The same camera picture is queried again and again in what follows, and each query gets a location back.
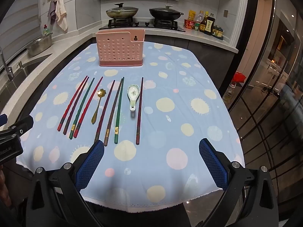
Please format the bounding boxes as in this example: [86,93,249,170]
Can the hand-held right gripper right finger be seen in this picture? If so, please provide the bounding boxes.
[199,138,280,227]

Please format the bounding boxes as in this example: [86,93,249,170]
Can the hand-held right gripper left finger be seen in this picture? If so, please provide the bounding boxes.
[25,139,106,227]

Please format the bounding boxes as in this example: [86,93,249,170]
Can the red chopstick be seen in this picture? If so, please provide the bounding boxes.
[57,76,87,131]
[73,77,104,138]

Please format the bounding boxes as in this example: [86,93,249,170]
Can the green chopstick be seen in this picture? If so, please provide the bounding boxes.
[114,77,125,144]
[69,78,95,140]

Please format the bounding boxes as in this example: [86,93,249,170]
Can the dark maroon chopstick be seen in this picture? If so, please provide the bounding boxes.
[63,77,89,135]
[94,80,116,144]
[136,77,144,145]

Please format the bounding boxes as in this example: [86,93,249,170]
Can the brown chopstick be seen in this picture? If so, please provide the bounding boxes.
[104,78,123,146]

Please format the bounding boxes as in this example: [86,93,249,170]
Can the gold flower spoon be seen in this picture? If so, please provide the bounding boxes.
[91,89,106,125]

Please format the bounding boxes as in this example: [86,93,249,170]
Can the white ceramic spoon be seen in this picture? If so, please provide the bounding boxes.
[127,84,139,111]

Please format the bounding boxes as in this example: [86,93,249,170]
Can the pink perforated utensil holder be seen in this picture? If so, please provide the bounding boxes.
[96,29,145,67]

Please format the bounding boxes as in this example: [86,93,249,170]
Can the chrome faucet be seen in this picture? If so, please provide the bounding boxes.
[0,47,15,81]

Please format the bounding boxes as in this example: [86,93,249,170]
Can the steel kitchen sink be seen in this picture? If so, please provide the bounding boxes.
[0,53,53,97]

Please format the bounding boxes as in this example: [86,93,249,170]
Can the blue dotted tablecloth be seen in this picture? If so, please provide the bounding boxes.
[1,41,245,213]

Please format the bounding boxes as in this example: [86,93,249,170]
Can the oil bottle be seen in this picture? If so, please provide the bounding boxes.
[226,83,237,104]

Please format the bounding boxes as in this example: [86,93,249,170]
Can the stainless steel basin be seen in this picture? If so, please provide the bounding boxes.
[27,33,53,57]

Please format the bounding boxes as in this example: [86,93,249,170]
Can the red bag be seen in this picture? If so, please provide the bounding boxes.
[233,71,247,84]

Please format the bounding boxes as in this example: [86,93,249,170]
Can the glass sliding door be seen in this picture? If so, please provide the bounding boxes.
[227,0,303,205]

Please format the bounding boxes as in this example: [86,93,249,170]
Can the window blinds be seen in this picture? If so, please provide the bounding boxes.
[0,0,45,59]

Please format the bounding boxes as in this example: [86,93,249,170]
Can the purple hanging towel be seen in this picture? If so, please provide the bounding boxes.
[47,1,57,25]

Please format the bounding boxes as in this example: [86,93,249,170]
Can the beige hanging towel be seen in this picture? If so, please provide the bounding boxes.
[54,0,69,31]

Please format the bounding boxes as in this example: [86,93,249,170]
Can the teal condiment jar set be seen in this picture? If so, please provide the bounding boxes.
[212,25,224,40]

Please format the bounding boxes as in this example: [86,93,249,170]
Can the dark soy sauce bottle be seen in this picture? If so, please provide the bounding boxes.
[204,13,216,36]

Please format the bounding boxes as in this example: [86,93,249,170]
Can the yellow-capped sauce bottle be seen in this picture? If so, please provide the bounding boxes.
[199,11,209,33]

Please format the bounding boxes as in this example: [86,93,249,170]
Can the black gas stove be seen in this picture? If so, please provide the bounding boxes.
[99,18,186,33]

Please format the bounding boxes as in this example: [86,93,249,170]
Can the beige wok with lid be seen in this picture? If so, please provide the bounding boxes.
[105,3,139,19]

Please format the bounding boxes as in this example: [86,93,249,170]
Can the black wok with lid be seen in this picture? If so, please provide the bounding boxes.
[149,5,184,21]

